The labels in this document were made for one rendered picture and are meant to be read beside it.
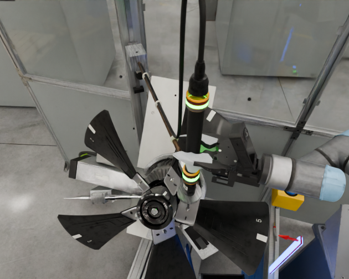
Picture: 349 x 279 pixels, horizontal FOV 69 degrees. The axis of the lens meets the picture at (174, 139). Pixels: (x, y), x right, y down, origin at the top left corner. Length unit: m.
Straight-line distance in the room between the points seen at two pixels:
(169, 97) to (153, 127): 0.14
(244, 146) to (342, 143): 0.29
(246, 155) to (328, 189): 0.18
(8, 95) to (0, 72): 0.29
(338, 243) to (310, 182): 0.48
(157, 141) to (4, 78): 2.34
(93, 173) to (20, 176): 1.72
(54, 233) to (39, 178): 0.58
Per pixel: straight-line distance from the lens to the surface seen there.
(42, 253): 2.27
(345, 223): 1.05
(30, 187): 2.61
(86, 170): 1.07
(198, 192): 0.75
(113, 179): 1.02
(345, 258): 1.09
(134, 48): 1.12
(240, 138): 0.51
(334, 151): 0.73
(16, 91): 3.22
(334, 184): 0.62
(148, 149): 1.07
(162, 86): 1.04
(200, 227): 0.84
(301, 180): 0.60
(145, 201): 0.82
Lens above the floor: 1.96
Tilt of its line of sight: 48 degrees down
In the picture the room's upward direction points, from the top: straight up
